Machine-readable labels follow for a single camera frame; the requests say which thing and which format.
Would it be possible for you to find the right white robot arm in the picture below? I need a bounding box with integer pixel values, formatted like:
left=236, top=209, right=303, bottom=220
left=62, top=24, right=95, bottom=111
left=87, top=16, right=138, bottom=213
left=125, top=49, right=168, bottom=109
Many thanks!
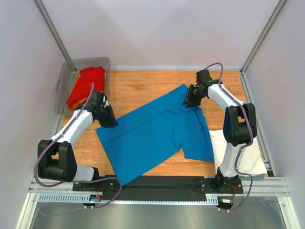
left=183, top=69, right=257, bottom=194

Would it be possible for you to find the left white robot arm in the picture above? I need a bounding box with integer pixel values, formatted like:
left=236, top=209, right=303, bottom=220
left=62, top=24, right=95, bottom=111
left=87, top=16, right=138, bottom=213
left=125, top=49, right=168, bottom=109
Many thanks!
left=34, top=91, right=118, bottom=191

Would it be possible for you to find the orange t shirt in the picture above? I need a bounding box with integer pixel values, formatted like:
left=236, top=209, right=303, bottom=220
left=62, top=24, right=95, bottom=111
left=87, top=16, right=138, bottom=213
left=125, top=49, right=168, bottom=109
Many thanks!
left=66, top=78, right=104, bottom=109

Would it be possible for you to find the red t shirt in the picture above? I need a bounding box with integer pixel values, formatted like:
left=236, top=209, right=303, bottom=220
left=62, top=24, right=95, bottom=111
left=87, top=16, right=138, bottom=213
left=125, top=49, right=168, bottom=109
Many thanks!
left=66, top=66, right=106, bottom=109

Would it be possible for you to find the clear plastic bin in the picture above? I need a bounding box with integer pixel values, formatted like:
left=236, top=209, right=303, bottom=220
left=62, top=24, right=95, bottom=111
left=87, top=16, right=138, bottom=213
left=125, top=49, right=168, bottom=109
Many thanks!
left=54, top=56, right=111, bottom=117

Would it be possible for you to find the folded white t shirt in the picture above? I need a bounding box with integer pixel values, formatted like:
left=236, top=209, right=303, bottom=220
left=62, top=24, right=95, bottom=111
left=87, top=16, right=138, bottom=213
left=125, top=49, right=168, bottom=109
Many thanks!
left=209, top=130, right=267, bottom=175

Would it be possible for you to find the folded light blue t shirt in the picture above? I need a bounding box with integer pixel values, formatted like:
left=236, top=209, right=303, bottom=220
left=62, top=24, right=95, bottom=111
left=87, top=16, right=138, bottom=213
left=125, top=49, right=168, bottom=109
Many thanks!
left=240, top=174, right=266, bottom=180

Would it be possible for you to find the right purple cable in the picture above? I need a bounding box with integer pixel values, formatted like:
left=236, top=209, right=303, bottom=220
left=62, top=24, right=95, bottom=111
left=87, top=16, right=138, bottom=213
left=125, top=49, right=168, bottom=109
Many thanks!
left=204, top=62, right=254, bottom=213

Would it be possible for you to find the purple cable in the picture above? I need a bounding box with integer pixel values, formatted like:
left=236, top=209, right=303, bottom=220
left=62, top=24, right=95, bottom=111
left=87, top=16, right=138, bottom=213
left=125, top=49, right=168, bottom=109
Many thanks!
left=33, top=82, right=123, bottom=210
left=204, top=62, right=254, bottom=213

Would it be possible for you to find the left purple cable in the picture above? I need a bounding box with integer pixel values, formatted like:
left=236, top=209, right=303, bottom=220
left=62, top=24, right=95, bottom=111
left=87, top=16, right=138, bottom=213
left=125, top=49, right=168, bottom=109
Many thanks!
left=33, top=82, right=123, bottom=210

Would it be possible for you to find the slotted grey cable duct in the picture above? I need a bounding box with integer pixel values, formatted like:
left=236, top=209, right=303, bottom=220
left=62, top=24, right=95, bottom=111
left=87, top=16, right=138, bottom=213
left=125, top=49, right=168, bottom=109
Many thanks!
left=38, top=193, right=101, bottom=203

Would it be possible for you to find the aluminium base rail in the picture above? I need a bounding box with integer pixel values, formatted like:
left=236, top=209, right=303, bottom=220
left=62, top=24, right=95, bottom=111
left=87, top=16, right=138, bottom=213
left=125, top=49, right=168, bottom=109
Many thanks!
left=249, top=177, right=290, bottom=197

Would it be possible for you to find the right aluminium frame post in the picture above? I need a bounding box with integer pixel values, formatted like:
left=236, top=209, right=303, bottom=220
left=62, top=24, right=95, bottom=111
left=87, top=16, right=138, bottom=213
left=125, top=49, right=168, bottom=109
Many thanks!
left=240, top=0, right=289, bottom=75

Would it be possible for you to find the aluminium frame post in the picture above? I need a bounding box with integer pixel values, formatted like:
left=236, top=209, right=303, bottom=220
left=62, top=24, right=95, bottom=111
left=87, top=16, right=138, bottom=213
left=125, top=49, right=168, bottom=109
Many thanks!
left=33, top=0, right=76, bottom=72
left=240, top=0, right=289, bottom=75

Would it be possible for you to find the left aluminium frame post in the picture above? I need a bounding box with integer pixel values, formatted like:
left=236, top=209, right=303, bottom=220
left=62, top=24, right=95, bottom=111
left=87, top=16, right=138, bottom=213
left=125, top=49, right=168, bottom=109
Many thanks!
left=33, top=0, right=76, bottom=72

